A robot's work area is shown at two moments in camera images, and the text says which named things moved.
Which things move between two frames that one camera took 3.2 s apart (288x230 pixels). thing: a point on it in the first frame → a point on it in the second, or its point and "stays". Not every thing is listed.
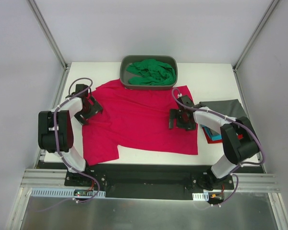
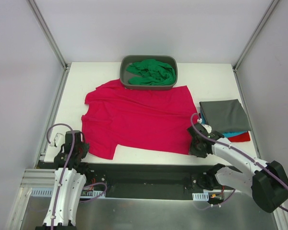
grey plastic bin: (126, 60) stays
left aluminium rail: (44, 178) stays
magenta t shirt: (136, 119) stays
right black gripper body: (176, 119) → (196, 147)
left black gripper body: (91, 111) → (80, 148)
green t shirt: (151, 72) stays
